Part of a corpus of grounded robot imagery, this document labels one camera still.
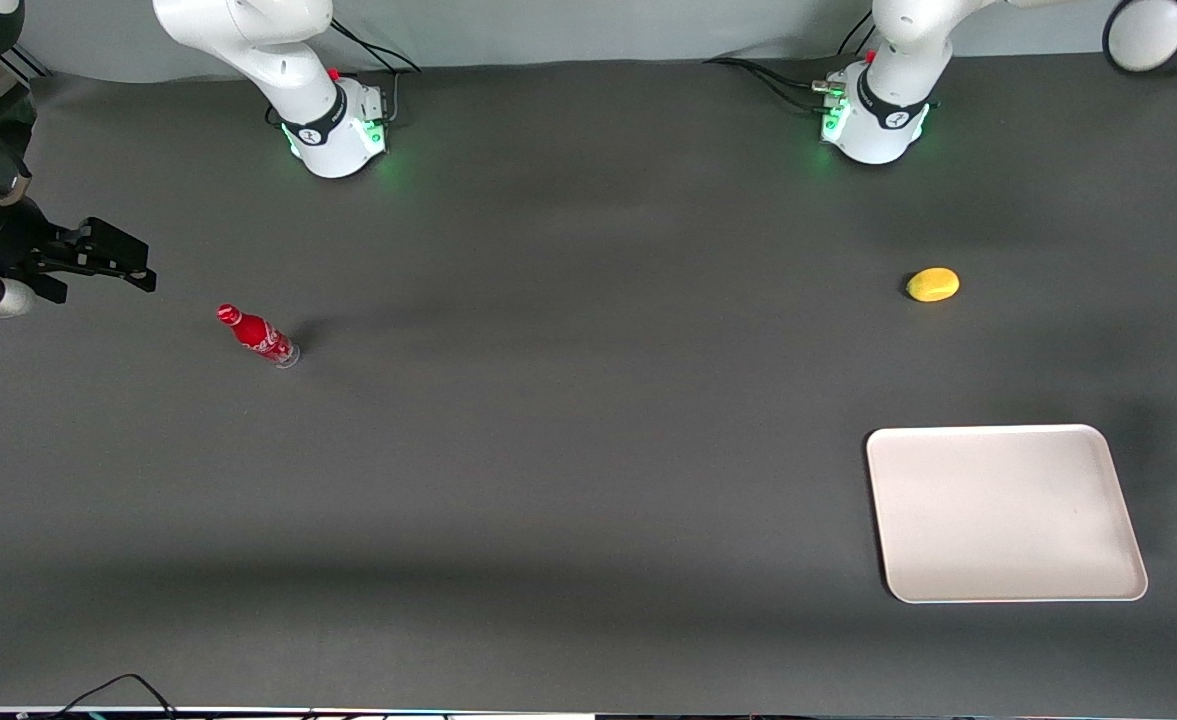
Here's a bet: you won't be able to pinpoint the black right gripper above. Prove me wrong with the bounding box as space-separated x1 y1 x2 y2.
0 196 158 305

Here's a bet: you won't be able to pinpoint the white rectangular tray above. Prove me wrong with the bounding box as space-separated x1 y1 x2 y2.
865 423 1149 605

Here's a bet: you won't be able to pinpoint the red cola bottle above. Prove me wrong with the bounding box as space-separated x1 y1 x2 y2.
215 302 302 370

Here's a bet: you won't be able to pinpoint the yellow mango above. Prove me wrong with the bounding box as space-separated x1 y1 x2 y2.
905 266 961 304

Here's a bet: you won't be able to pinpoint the black right arm base cables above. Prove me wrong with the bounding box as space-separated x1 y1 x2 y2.
266 18 422 129

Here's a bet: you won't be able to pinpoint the black arm base cables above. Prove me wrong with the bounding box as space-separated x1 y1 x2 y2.
703 10 881 116
266 18 422 129

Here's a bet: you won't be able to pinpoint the black cable at table edge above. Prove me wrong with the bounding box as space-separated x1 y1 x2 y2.
46 673 181 720

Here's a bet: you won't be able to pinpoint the black left arm base cables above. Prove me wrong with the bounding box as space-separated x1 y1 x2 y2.
703 10 881 116

